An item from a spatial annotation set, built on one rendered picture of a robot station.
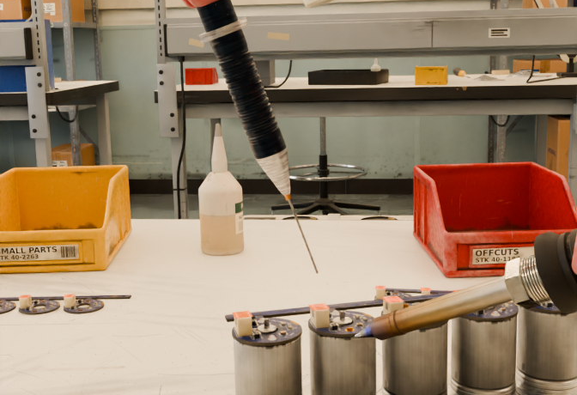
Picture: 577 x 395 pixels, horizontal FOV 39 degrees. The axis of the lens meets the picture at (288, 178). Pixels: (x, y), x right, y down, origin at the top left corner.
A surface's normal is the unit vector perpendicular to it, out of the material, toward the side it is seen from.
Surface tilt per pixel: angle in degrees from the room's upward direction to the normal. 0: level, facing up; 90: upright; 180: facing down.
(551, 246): 36
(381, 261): 0
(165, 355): 0
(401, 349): 90
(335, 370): 90
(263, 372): 90
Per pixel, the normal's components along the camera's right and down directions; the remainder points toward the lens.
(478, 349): -0.33, 0.17
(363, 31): -0.12, 0.18
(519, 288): -0.52, 0.15
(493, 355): 0.10, 0.17
